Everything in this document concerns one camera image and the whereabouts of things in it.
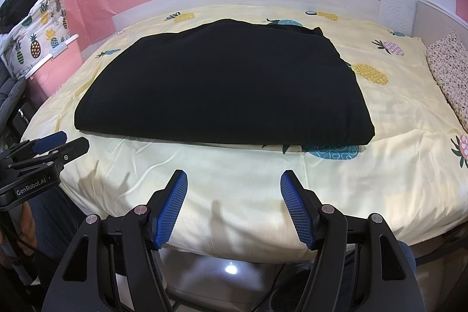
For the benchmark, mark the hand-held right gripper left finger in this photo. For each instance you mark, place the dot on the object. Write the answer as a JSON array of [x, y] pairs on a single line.
[[172, 213]]

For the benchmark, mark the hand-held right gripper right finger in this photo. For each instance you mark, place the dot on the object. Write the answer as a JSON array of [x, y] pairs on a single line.
[[296, 209]]

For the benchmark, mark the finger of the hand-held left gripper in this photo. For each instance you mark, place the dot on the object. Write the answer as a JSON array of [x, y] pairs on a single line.
[[69, 147], [49, 141]]

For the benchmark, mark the black garment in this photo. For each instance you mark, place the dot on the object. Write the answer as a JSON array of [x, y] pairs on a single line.
[[219, 85]]

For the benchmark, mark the person's left hand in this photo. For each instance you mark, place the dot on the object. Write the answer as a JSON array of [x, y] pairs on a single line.
[[26, 226]]

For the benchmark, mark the black case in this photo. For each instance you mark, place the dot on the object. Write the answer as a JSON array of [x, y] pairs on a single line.
[[20, 122]]

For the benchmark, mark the person's left leg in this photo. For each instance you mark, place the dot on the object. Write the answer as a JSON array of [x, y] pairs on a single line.
[[58, 220]]

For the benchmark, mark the person's leg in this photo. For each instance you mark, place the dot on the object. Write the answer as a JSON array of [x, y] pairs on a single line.
[[58, 220], [406, 257]]

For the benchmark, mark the grey quilted cloth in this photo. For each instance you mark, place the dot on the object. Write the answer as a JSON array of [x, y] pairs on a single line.
[[9, 96]]

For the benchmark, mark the pink storage box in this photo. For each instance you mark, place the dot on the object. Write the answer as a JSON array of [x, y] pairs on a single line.
[[55, 78]]

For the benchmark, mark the yellow pineapple print bedsheet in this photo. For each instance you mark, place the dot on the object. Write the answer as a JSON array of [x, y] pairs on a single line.
[[237, 180]]

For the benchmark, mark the white pineapple print cloth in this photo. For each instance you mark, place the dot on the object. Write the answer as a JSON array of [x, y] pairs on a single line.
[[36, 38]]

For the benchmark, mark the person's right leg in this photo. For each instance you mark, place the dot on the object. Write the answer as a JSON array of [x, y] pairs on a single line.
[[406, 257]]

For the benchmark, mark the speckled pillow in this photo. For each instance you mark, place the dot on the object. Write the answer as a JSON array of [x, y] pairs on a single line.
[[449, 70]]

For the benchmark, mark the white bed board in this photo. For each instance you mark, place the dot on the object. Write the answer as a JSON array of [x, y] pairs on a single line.
[[438, 19]]

